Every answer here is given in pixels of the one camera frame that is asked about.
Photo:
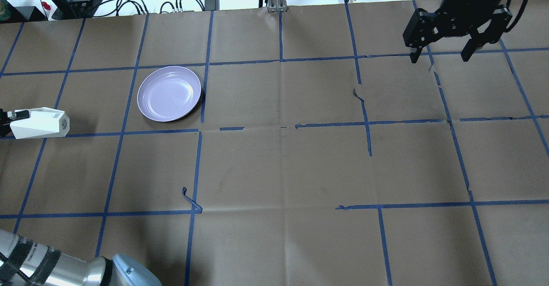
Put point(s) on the black power adapter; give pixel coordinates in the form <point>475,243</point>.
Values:
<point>211,5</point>

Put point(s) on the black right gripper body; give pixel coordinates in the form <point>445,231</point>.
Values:
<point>468,4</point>

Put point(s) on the black box at edge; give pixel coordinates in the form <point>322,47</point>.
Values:
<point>10,14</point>

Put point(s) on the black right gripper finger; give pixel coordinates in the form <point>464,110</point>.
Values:
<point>498,24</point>
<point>420,32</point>

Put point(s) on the brown paper table cover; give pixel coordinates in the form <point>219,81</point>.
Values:
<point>318,155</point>

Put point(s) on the lavender plate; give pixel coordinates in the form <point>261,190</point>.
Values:
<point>169,93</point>

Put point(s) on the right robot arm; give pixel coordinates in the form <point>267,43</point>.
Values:
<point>514,20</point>

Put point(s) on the black device with cables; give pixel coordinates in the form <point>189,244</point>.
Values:
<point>77,9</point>

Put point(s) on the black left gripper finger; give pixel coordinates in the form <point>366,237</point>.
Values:
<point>7,117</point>

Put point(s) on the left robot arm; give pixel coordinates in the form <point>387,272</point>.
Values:
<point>25,262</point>

